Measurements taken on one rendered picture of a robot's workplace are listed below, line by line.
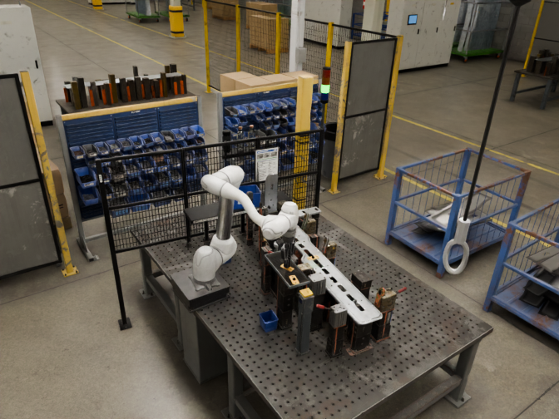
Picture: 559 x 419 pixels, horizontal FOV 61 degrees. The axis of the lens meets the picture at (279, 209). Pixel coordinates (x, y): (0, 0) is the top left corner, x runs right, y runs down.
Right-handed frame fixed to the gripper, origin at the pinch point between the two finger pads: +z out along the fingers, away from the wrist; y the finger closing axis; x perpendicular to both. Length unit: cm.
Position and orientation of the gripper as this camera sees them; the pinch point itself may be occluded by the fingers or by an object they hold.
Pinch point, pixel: (287, 262)
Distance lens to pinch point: 295.6
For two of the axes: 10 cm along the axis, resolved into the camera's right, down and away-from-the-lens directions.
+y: 6.3, -3.5, 6.9
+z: -0.3, 8.8, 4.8
